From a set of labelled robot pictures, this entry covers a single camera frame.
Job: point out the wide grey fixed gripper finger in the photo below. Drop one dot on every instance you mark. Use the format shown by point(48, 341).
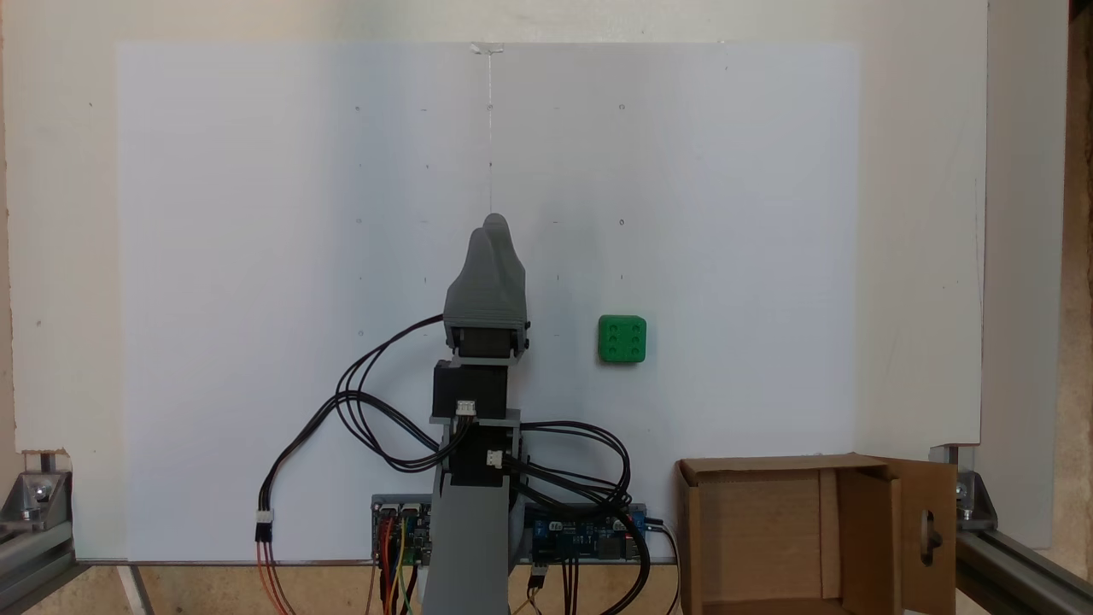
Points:
point(474, 290)

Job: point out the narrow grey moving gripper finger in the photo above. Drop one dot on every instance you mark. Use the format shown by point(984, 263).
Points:
point(504, 252)

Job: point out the green die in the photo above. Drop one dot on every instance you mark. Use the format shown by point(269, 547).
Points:
point(622, 339)

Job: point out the grey black Koch robot arm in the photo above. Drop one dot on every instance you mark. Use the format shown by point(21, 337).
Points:
point(470, 547)

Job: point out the small controller circuit board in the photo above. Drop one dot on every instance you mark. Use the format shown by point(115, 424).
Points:
point(412, 523)

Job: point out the clear tape piece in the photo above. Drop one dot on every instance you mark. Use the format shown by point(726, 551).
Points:
point(488, 48)

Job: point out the blue power circuit board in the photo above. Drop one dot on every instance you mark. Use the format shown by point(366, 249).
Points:
point(581, 538)

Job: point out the open cardboard box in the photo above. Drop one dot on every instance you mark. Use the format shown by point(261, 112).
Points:
point(760, 538)

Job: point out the metal corner bracket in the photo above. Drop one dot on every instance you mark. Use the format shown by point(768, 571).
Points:
point(969, 495)
point(38, 495)

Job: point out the aluminium frame post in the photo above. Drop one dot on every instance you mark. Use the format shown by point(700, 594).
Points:
point(1016, 568)
point(30, 559)

